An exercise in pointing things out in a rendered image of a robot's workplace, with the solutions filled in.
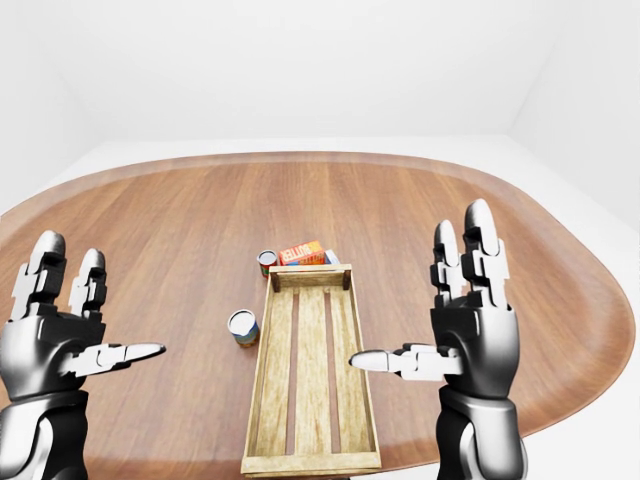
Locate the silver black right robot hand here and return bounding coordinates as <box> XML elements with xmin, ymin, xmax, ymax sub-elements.
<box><xmin>348</xmin><ymin>198</ymin><xmax>519</xmax><ymax>400</ymax></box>

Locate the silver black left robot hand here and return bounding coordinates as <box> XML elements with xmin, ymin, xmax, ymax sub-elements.
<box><xmin>0</xmin><ymin>230</ymin><xmax>167</xmax><ymax>403</ymax></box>

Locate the wooden slat tray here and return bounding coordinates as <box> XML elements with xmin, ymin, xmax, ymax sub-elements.
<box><xmin>240</xmin><ymin>263</ymin><xmax>383</xmax><ymax>476</ymax></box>

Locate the blue white box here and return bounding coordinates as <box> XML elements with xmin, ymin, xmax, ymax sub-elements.
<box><xmin>288</xmin><ymin>249</ymin><xmax>341</xmax><ymax>267</ymax></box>

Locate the orange butter box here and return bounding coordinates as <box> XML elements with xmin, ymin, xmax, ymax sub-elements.
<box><xmin>278</xmin><ymin>240</ymin><xmax>328</xmax><ymax>267</ymax></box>

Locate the red label tin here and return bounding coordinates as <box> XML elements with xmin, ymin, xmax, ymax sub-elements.
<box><xmin>256</xmin><ymin>249</ymin><xmax>279</xmax><ymax>279</ymax></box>

